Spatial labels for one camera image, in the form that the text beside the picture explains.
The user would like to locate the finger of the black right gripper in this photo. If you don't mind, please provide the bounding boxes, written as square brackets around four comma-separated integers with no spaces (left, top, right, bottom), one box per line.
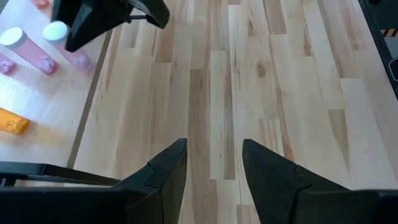
[129,0,170,29]
[51,0,134,53]

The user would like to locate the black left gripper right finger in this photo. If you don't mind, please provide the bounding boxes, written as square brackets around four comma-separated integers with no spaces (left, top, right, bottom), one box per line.
[242,138,351,224]

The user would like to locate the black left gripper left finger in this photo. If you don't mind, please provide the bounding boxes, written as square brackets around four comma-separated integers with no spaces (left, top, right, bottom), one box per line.
[111,138,188,224]

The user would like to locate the pink pill bottle white cap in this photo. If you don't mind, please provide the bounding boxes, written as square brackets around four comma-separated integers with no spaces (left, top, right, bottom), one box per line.
[0,52,17,76]
[0,27,60,76]
[42,20,91,72]

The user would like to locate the orange pill bottle white cap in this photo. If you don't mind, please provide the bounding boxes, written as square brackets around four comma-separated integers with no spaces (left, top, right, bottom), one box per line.
[0,108,31,135]

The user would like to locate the wooden shelf black metal frame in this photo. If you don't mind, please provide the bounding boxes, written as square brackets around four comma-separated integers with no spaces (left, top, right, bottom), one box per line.
[0,0,147,187]

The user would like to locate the grey table-level camera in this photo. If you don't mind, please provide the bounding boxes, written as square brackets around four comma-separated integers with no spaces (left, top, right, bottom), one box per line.
[388,57,398,81]

